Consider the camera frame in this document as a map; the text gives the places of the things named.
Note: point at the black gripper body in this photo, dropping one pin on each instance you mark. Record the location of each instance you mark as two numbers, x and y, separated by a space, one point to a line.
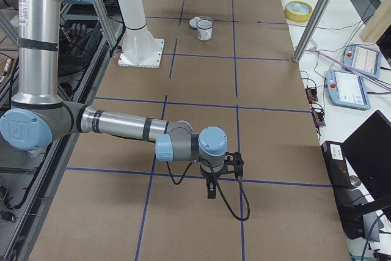
210 178

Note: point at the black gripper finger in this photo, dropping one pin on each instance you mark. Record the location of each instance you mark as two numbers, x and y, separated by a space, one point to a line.
210 190

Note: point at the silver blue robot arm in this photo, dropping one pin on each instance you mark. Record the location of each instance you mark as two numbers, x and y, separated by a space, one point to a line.
38 116

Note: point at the orange black connector near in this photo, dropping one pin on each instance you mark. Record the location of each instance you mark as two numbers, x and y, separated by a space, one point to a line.
318 118

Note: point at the orange black connector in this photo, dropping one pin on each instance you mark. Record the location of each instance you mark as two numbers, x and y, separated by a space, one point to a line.
311 93
318 118

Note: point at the orange black connector far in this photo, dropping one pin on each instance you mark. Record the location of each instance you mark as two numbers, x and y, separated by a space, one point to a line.
311 93

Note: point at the black computer box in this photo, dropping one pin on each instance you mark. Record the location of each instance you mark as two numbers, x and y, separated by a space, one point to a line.
355 212

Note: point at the white enamel mug blue rim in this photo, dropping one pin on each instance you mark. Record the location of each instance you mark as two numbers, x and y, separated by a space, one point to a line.
204 35

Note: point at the white ceramic lid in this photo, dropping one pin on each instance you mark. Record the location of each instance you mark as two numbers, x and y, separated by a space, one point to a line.
193 22

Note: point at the black monitor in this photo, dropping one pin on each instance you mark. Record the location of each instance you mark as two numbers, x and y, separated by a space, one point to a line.
367 150

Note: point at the near blue teach pendant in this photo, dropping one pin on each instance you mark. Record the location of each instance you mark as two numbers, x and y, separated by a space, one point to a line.
348 90

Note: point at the blue teach pendant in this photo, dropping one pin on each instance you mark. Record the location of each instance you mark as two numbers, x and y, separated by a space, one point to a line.
348 90
364 59

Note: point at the thin metal rod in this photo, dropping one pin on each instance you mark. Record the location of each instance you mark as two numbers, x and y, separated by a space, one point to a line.
353 70

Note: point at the yellow tape roll with plate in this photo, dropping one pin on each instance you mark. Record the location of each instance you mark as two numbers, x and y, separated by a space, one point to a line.
297 12

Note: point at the far blue teach pendant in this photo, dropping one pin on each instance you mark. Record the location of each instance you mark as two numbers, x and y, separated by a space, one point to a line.
364 59

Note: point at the wooden board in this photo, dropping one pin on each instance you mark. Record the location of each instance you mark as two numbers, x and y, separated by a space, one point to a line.
378 23

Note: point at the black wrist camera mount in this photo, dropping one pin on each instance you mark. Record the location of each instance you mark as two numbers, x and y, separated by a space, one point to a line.
233 164

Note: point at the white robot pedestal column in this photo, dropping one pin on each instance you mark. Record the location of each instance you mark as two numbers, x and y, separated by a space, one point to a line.
139 47

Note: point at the aluminium frame post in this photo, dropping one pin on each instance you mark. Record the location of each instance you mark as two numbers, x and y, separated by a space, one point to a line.
310 29

